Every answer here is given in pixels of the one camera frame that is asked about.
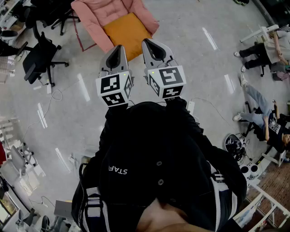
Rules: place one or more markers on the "pile of black headsets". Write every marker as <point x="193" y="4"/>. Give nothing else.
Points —
<point x="235" y="146"/>

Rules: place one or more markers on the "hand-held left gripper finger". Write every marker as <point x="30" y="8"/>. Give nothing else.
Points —
<point x="124" y="61"/>
<point x="104" y="61"/>

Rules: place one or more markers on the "person's black jacket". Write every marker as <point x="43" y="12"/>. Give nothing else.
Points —
<point x="147" y="158"/>

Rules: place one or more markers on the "white power strip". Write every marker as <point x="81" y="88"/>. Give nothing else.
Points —
<point x="49" y="87"/>
<point x="190" y="107"/>

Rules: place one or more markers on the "black mesh office chair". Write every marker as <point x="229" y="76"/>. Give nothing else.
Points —
<point x="52" y="9"/>
<point x="39" y="56"/>

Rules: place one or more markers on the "white round device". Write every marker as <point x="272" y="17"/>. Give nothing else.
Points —
<point x="249" y="171"/>

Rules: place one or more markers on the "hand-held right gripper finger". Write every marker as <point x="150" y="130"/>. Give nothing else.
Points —
<point x="166" y="53"/>
<point x="145" y="56"/>

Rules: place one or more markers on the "white desk leg frame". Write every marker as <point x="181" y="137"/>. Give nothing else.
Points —
<point x="260" y="31"/>

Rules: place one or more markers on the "white table frame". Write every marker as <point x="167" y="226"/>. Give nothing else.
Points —
<point x="267" y="204"/>

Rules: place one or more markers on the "grey office chair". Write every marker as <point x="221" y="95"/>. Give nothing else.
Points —
<point x="19" y="159"/>

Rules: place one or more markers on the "person's right forearm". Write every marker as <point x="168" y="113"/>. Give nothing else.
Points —
<point x="181" y="117"/>

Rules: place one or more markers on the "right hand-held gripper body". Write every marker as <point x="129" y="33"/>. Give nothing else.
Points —
<point x="167" y="81"/>

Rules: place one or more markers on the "pink fabric sofa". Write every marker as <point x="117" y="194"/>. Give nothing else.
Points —
<point x="97" y="15"/>

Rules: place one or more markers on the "person's left forearm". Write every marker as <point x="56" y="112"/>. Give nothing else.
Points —
<point x="115" y="120"/>

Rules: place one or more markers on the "orange cushion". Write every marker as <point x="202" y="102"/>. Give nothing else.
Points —
<point x="127" y="34"/>

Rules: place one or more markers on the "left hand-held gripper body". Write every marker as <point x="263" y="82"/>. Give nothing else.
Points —
<point x="113" y="88"/>

